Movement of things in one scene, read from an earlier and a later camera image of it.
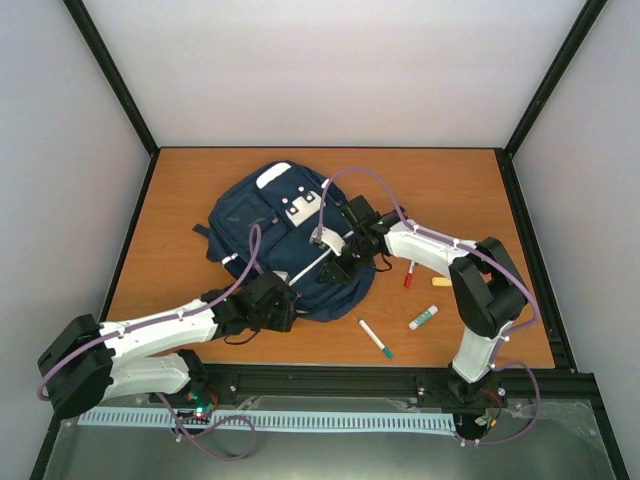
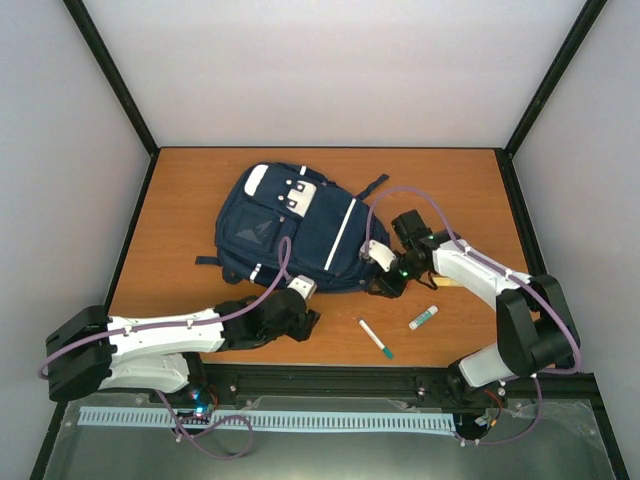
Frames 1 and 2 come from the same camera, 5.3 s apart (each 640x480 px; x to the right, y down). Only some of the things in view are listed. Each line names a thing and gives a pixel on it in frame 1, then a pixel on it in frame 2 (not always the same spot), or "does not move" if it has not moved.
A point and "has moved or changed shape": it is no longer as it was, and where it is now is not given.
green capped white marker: (384, 348) does not move
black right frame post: (505, 155) does not move
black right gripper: (343, 272) to (392, 288)
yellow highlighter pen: (441, 281) does not move
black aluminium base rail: (216, 385) does not move
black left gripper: (286, 320) to (303, 331)
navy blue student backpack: (261, 224) has moved or changed shape
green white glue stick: (432, 310) does not move
